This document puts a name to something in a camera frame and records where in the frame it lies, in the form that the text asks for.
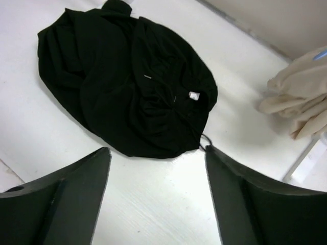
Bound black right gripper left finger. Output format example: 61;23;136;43
1;147;111;245

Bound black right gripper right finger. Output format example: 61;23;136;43
205;145;326;245

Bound black trousers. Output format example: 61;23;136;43
37;1;218;159

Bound blue clothes hanger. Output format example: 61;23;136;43
313;50;327;61

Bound beige garment on hanger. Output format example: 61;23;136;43
259;46;326;140

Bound white metal clothes rack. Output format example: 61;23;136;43
283;132;326;183

